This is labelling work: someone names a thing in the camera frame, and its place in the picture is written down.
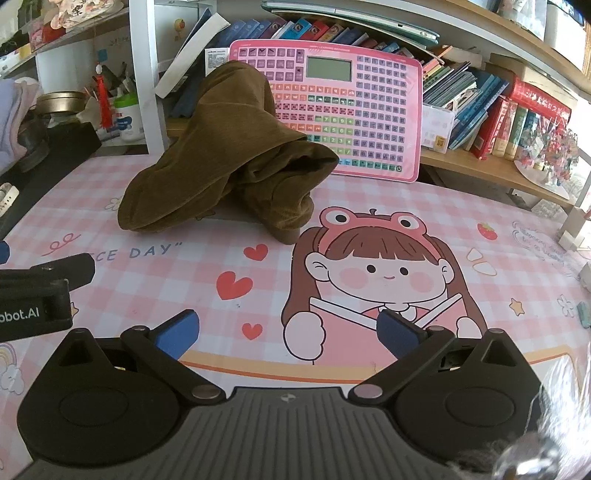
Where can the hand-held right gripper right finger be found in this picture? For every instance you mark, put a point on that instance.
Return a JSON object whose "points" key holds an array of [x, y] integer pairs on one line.
{"points": [[397, 332]]}

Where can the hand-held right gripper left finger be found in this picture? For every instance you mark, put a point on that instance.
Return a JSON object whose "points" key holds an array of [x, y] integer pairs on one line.
{"points": [[178, 333]]}

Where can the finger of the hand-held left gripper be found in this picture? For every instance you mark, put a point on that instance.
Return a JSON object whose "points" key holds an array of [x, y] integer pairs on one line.
{"points": [[69, 271], [3, 252]]}

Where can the white wristwatch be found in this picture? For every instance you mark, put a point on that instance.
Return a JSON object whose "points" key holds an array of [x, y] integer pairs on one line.
{"points": [[7, 198]]}

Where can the black flat box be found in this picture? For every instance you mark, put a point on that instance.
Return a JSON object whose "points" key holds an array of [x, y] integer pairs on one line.
{"points": [[51, 157]]}

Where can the lavender cloth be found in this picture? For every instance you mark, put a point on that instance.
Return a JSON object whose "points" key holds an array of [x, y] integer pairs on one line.
{"points": [[16, 120]]}

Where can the round gold tin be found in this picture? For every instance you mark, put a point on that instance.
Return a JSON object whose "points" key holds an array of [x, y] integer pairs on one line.
{"points": [[62, 102]]}

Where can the white plastic canister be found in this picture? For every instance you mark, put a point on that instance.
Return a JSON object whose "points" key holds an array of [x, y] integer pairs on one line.
{"points": [[127, 117]]}

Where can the red tassel ornament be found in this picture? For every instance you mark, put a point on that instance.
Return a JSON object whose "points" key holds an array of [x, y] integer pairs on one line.
{"points": [[105, 99]]}

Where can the wooden shelf board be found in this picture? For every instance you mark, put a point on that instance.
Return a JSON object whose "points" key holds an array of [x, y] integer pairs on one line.
{"points": [[498, 173]]}

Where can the white small box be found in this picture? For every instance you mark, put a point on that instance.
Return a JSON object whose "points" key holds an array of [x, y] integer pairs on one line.
{"points": [[437, 127]]}

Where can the pink learning tablet toy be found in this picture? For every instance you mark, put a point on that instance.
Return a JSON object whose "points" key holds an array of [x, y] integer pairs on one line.
{"points": [[369, 110]]}

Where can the green hardcover book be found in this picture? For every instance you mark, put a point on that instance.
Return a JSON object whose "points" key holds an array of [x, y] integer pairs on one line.
{"points": [[515, 134]]}

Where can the paper flower ornament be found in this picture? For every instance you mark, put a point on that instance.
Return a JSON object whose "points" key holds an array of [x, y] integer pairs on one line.
{"points": [[549, 152]]}

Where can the white open book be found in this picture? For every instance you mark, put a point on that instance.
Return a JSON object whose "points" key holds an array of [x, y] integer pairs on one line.
{"points": [[189, 55]]}

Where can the stack of blue books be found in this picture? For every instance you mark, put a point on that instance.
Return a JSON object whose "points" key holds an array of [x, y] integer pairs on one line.
{"points": [[461, 92]]}

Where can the red hardcover book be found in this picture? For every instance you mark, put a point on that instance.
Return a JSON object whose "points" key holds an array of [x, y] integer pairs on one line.
{"points": [[538, 99]]}

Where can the row of colourful books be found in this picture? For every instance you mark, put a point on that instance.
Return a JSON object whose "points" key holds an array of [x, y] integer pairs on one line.
{"points": [[323, 30]]}

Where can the white shelf post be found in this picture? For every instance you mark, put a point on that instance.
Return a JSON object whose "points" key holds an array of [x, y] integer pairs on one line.
{"points": [[150, 69]]}

